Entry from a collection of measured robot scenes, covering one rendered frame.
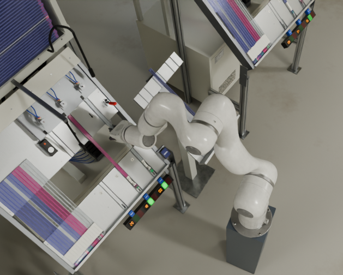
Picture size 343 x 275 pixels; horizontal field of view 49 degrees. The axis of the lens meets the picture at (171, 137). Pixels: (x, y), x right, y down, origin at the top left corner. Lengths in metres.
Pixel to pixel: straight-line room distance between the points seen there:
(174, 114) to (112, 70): 2.21
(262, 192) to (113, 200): 0.75
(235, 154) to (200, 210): 1.35
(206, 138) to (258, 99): 1.91
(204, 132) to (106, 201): 0.83
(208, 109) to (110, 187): 0.81
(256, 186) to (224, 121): 0.32
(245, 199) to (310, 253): 1.20
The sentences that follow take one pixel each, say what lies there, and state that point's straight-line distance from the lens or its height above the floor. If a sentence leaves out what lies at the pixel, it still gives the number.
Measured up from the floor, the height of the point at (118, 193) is 0.78.
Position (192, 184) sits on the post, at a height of 0.01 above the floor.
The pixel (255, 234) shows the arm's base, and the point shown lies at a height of 0.71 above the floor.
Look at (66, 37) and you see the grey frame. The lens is 1.74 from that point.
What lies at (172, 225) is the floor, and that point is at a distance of 2.58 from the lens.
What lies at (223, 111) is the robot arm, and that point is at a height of 1.44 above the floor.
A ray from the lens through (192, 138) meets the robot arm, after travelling 1.15.
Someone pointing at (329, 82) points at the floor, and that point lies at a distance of 3.22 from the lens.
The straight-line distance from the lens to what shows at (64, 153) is 1.77.
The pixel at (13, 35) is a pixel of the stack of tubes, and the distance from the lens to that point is 1.54.
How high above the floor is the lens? 2.44
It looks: 58 degrees down
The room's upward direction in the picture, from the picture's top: 14 degrees counter-clockwise
